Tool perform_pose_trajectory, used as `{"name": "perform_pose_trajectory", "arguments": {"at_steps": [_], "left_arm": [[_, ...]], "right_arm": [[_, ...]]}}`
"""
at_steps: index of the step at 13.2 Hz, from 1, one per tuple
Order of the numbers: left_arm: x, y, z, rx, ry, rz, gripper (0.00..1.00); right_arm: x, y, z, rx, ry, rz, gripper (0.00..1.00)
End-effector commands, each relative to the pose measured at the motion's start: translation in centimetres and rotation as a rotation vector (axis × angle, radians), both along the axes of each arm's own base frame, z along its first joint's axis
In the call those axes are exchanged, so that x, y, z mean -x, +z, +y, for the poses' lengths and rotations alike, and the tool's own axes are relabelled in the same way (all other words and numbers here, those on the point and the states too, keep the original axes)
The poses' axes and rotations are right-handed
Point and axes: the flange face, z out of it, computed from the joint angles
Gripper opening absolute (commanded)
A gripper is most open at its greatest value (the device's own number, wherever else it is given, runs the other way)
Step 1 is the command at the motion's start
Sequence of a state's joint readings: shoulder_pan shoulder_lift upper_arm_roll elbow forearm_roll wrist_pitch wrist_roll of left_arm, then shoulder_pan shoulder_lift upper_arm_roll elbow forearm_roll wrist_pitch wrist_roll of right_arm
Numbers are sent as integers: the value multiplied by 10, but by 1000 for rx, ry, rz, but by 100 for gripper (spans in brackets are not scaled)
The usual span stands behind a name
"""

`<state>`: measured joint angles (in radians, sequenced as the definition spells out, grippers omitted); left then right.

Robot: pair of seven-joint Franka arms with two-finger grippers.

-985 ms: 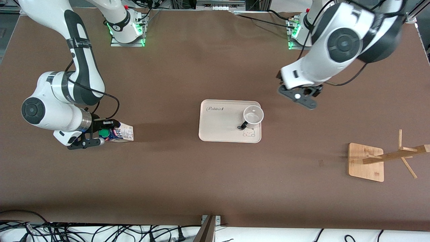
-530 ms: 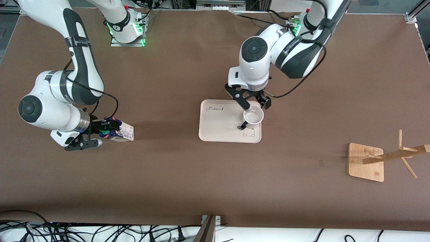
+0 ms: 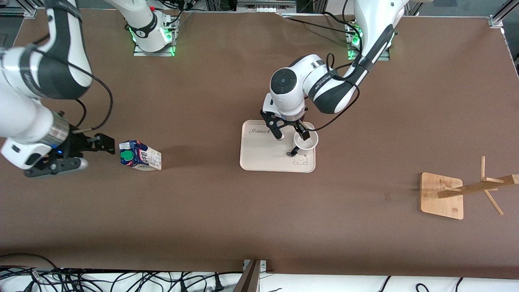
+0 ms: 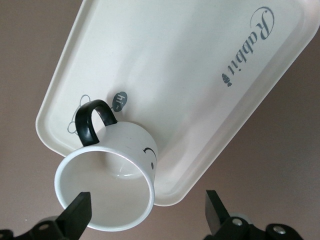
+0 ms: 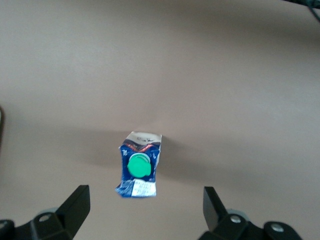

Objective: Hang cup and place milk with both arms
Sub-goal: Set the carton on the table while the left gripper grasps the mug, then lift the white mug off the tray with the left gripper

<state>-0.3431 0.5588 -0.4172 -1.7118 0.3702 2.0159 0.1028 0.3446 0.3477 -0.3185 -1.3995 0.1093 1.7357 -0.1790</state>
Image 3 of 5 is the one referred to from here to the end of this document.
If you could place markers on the blue milk carton green cap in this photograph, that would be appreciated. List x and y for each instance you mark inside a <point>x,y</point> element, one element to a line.
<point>146,156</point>

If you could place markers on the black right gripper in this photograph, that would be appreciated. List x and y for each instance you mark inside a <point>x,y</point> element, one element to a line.
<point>77,143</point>

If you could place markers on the metal base plate right arm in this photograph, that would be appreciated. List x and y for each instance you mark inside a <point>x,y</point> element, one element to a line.
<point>140,53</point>

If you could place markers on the grey metal rail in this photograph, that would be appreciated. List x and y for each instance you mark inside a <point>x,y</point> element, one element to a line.
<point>265,6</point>

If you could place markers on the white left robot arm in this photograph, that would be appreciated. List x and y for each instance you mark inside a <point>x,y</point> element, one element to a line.
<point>292,97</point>

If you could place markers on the metal corner bracket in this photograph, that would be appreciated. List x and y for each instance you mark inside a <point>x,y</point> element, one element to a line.
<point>263,265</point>

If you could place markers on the aluminium corner profile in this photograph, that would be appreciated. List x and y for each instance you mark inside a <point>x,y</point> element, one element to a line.
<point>500,16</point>

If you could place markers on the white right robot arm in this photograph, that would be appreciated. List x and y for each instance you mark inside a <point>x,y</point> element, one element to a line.
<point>24,117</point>

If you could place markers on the metal base plate left arm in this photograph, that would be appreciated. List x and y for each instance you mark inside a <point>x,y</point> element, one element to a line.
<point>352,55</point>

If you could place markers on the cream rabbit print tray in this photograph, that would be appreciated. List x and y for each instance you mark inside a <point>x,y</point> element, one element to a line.
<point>263,154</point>

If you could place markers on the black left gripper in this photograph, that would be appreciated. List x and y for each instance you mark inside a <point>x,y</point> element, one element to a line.
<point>299,124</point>

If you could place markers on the aluminium frame post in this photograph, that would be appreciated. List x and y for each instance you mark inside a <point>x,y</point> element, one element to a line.
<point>249,280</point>

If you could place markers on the wooden cup rack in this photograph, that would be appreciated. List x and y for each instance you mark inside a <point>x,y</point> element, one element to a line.
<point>442,198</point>

